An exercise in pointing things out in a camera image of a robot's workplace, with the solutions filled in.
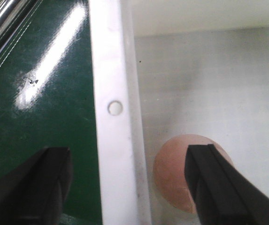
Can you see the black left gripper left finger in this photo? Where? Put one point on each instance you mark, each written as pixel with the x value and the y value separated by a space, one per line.
pixel 34 192

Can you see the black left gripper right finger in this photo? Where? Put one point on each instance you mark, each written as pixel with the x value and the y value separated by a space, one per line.
pixel 221 194

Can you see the pink brown bun plush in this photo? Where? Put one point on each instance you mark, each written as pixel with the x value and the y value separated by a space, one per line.
pixel 168 169

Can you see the white plastic Totelife crate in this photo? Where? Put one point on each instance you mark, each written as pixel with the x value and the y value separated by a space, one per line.
pixel 150 88

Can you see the green conveyor belt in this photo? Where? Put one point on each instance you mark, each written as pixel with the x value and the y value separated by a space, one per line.
pixel 46 99

